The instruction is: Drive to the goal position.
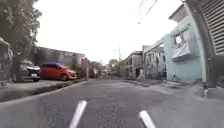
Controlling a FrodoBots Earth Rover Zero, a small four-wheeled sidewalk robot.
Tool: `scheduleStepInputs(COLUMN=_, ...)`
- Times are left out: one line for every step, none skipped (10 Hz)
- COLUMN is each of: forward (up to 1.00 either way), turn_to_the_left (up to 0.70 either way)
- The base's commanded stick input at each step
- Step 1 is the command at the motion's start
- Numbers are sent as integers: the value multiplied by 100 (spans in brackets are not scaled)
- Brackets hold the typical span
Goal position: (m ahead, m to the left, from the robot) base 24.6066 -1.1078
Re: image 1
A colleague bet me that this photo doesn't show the grey concrete wall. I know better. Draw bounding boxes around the grey concrete wall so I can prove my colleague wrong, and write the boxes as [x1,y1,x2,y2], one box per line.
[33,46,86,68]

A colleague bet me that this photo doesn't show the grey asphalt road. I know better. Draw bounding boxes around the grey asphalt road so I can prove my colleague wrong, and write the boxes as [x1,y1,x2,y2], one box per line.
[0,77,224,128]

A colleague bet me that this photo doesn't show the dark grey car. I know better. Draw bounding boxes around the dark grey car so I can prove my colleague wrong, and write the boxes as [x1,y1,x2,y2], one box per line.
[11,59,42,83]

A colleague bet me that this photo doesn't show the robot's own part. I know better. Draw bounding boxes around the robot's own part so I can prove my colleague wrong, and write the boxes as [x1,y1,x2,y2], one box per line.
[138,110,157,128]
[68,100,88,128]

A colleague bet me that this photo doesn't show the large green tree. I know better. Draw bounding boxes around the large green tree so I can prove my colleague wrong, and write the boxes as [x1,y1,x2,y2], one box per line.
[0,0,43,61]

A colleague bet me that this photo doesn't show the row of buildings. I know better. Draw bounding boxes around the row of buildings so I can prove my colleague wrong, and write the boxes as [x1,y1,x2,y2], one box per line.
[119,37,167,81]

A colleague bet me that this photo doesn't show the red car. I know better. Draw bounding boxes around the red car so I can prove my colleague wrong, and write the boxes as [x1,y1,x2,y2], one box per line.
[39,61,78,82]

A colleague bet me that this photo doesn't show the pale green building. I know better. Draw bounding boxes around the pale green building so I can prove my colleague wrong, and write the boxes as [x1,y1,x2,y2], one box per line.
[163,2,208,83]

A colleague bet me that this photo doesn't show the grey concrete kerb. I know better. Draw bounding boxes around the grey concrete kerb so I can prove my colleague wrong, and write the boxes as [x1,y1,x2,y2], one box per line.
[0,79,88,105]

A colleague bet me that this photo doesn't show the overhead wires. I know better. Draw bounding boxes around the overhead wires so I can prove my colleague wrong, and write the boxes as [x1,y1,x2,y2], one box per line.
[137,0,159,25]

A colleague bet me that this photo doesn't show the utility pole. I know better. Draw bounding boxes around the utility pole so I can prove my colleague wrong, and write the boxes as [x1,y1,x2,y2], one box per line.
[115,43,123,75]

